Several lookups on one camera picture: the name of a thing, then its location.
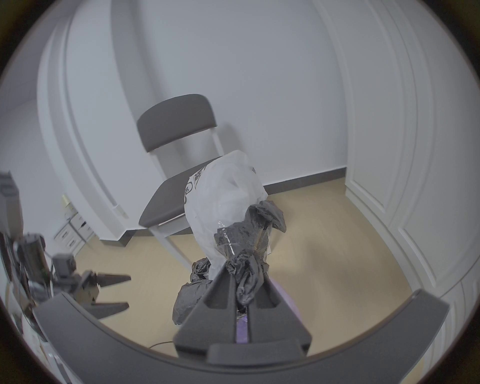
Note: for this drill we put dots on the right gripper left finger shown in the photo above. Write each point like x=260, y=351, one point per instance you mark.
x=202, y=326

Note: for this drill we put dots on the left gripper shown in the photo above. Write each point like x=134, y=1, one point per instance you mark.
x=84, y=287

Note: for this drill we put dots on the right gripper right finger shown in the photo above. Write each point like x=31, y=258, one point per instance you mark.
x=281, y=330

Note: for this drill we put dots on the purple plastic bag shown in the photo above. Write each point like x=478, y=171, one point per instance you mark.
x=242, y=330

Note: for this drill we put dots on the black plastic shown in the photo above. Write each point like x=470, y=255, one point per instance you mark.
x=247, y=270

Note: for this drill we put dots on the white printed plastic bag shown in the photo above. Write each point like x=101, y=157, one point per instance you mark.
x=225, y=195

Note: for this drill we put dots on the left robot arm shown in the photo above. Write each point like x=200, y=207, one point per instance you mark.
x=32, y=258

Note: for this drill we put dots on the white chest of drawers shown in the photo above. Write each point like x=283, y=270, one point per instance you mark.
x=73, y=232

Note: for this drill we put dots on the grey padded white chair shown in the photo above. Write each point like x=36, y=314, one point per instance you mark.
x=176, y=120

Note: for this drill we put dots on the white wardrobe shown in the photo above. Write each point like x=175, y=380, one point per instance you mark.
x=375, y=150

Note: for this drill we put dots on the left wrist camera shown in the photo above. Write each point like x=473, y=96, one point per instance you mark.
x=63, y=264

